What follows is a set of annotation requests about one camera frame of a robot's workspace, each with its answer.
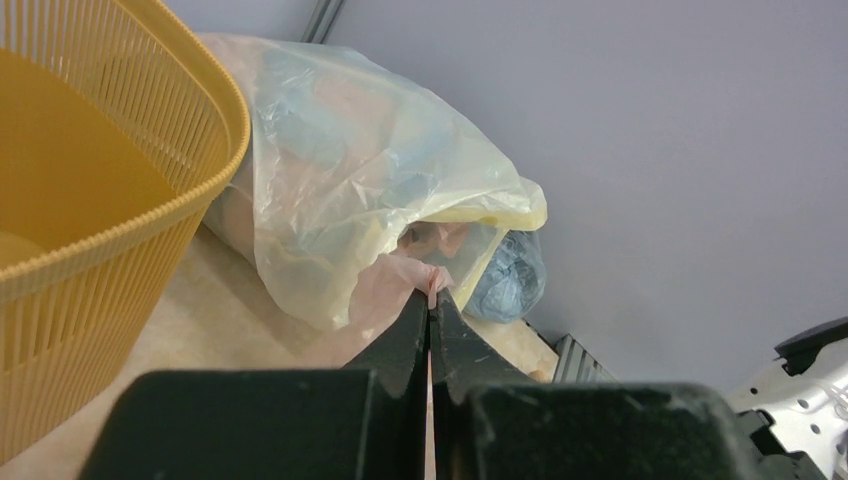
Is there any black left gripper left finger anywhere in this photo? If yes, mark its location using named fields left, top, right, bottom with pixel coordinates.
left=79, top=292, right=429, bottom=479

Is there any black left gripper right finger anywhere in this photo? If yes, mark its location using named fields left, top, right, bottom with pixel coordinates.
left=429, top=291, right=762, bottom=479

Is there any pink plastic trash bag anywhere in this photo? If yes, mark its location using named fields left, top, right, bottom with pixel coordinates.
left=347, top=254, right=453, bottom=348

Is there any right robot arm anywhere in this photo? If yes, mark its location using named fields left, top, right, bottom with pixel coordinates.
left=726, top=317, right=847, bottom=479

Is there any yellow plastic trash bin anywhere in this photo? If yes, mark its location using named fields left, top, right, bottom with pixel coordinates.
left=1, top=1, right=250, bottom=461

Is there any blue plastic bag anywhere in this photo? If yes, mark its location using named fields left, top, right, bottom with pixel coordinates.
left=464, top=230, right=547, bottom=324

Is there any large yellow translucent bag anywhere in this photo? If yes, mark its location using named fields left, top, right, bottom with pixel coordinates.
left=200, top=33, right=547, bottom=330

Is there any grey corner frame post right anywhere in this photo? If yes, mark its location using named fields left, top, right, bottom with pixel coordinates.
left=301, top=0, right=346, bottom=44

